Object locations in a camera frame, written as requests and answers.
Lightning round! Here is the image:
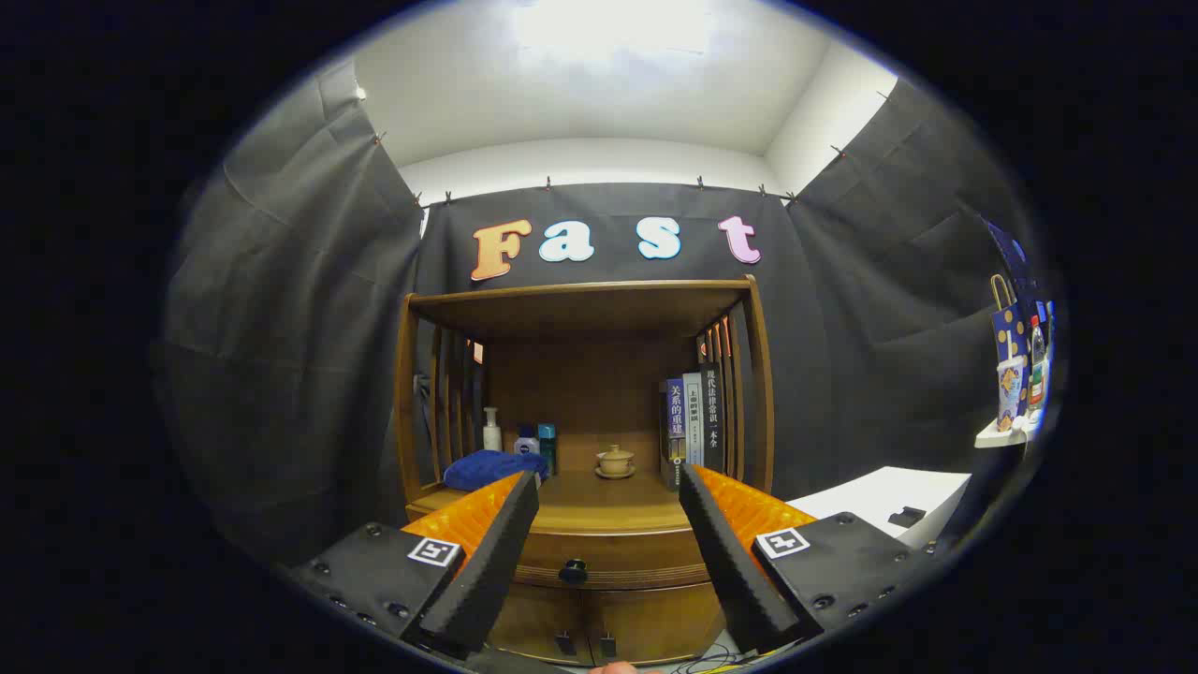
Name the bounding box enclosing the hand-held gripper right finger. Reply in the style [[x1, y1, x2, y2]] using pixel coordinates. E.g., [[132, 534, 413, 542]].
[[678, 462, 937, 654]]

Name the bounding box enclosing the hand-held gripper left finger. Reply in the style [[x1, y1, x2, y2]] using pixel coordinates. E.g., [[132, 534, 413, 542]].
[[290, 471, 542, 656]]

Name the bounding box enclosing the wooden drawer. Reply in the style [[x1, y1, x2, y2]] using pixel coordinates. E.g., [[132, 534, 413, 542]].
[[510, 529, 714, 591]]

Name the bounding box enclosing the wooden cabinet door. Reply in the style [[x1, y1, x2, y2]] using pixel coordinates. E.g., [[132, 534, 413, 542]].
[[487, 585, 592, 666], [588, 582, 726, 662]]

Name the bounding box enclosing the wooden countertop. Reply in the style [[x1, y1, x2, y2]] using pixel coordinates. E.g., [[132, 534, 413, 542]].
[[412, 468, 750, 536]]

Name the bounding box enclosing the wooden cabinet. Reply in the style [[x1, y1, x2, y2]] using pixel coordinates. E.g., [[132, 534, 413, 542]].
[[393, 274, 778, 667]]

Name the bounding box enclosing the blue towel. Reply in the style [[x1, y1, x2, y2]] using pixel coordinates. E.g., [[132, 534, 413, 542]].
[[443, 450, 551, 492]]

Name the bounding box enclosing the light grey book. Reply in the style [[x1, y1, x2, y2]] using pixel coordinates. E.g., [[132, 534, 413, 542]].
[[682, 372, 705, 467]]

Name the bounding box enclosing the black book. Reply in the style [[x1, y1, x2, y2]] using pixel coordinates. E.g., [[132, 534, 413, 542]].
[[699, 363, 726, 474]]

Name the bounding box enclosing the white table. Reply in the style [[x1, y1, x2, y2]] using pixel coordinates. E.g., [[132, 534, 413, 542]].
[[786, 466, 972, 549]]

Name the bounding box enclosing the white shelf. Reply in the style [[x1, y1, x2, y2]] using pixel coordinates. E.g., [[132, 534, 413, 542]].
[[973, 417, 1045, 448]]

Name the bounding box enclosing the black backdrop cloth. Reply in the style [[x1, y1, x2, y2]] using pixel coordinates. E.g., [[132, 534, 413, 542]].
[[159, 56, 1059, 572]]

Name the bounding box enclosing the blue dotted gift bag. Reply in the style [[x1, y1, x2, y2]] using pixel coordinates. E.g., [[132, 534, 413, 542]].
[[990, 274, 1032, 375]]

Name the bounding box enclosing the tangle of cables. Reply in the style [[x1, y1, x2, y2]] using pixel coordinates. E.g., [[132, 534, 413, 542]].
[[669, 644, 761, 674]]

